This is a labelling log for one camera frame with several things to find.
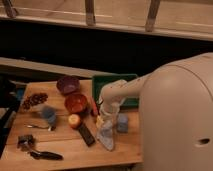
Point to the purple bowl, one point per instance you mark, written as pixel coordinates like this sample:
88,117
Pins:
68,84

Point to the red bowl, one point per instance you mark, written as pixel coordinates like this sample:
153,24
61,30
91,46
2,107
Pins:
76,103

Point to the green plastic tray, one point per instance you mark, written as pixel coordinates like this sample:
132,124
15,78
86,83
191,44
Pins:
98,81

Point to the bunch of dark red grapes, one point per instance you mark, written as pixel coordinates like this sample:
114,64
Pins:
34,99

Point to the blue sponge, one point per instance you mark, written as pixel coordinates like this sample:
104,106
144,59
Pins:
122,123

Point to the white yellow gripper body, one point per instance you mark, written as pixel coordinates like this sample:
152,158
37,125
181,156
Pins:
107,112

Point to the yellow red apple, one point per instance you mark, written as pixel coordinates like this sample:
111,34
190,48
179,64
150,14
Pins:
74,121

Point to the orange red carrot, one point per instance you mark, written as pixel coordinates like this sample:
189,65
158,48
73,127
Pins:
94,107

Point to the blue grey cup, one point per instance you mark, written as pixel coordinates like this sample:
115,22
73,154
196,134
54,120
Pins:
48,114

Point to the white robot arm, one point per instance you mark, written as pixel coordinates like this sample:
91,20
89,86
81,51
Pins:
176,109

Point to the dark chair at left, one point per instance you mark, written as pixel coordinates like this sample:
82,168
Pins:
8,101

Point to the metal spoon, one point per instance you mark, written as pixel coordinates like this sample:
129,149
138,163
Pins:
49,128

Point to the small metal black clip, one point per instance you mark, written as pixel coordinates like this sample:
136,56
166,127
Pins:
25,142

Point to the black handled tool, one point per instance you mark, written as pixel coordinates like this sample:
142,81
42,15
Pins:
46,155

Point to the grey blue towel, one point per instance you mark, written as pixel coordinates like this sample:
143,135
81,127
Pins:
105,135

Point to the black rectangular remote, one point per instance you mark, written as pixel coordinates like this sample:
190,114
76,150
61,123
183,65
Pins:
86,135

